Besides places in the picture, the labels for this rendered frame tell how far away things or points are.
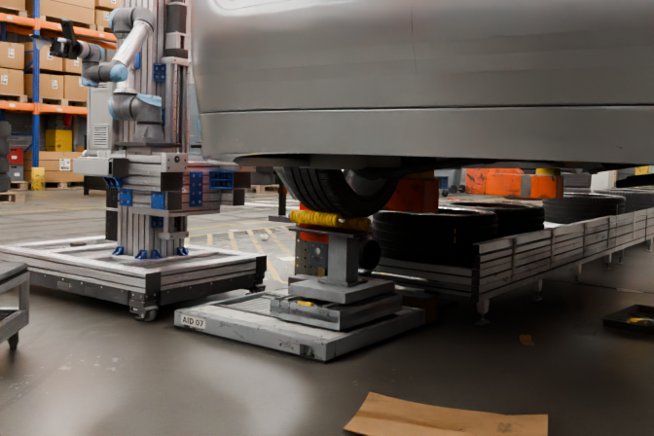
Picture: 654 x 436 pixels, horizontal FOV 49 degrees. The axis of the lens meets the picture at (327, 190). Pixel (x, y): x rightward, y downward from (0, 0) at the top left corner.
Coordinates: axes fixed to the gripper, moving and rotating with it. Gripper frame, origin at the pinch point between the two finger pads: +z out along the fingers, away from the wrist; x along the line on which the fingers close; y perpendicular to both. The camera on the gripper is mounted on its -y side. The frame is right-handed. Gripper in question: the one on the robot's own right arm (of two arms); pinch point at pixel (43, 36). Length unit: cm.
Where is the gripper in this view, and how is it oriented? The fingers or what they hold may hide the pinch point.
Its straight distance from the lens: 322.5
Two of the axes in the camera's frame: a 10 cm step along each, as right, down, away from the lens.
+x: -9.2, -1.8, 3.4
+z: -3.6, 0.4, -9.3
